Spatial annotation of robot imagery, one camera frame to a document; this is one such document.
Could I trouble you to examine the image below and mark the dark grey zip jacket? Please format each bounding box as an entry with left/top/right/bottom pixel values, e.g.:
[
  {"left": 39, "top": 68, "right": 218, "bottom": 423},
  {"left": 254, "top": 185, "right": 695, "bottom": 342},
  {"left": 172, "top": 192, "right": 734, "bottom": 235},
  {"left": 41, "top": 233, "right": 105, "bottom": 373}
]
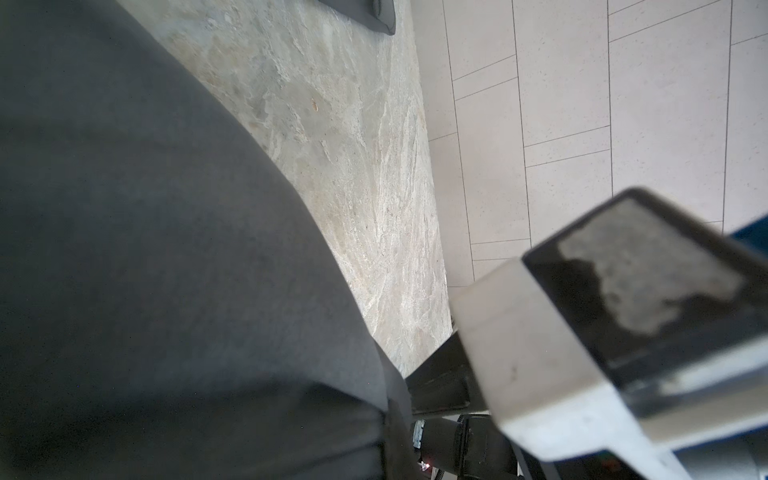
[{"left": 1, "top": 1, "right": 421, "bottom": 479}]

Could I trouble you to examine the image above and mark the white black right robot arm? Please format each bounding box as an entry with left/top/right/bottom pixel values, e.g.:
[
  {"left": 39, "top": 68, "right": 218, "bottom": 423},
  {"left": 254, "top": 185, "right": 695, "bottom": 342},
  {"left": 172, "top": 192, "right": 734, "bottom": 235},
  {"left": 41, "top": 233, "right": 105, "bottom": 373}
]
[{"left": 406, "top": 334, "right": 767, "bottom": 479}]

